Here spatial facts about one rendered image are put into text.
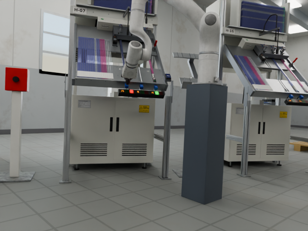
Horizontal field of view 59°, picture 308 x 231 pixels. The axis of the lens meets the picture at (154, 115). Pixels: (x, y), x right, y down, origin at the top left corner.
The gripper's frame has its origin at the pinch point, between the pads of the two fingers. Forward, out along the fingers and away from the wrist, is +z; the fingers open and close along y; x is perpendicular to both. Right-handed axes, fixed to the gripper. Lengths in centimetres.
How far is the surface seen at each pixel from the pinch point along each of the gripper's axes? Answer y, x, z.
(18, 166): -72, -33, 57
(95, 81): -22.3, 2.4, 4.4
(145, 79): 15.0, 8.5, 4.3
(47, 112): -81, 195, 256
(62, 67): -58, 261, 207
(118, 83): -5.8, 2.3, 4.3
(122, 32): 1, 60, -2
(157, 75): 26.1, 13.9, 4.3
